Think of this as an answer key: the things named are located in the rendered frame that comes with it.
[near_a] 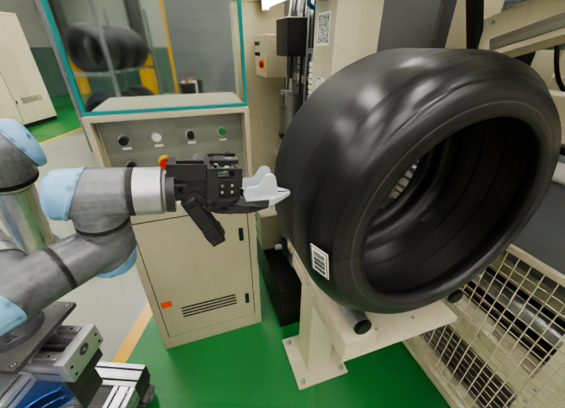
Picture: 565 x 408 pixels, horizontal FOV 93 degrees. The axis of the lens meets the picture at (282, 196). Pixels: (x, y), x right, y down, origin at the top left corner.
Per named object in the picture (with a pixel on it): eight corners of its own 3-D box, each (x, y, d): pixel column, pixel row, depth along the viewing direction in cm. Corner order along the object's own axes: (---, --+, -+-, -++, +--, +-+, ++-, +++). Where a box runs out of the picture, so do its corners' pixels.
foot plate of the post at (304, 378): (282, 341, 153) (282, 338, 152) (324, 327, 160) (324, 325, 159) (299, 390, 131) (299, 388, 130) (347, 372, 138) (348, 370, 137)
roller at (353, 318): (303, 232, 89) (314, 234, 91) (298, 243, 91) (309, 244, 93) (361, 322, 60) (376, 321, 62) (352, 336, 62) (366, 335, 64)
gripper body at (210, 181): (247, 169, 41) (162, 170, 38) (244, 216, 45) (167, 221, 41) (238, 152, 48) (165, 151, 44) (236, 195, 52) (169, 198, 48)
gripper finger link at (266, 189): (298, 176, 46) (245, 177, 43) (293, 206, 49) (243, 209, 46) (292, 169, 48) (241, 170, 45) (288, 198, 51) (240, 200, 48)
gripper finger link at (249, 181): (292, 169, 48) (241, 170, 45) (288, 198, 51) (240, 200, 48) (287, 162, 51) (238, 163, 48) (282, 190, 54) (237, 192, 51)
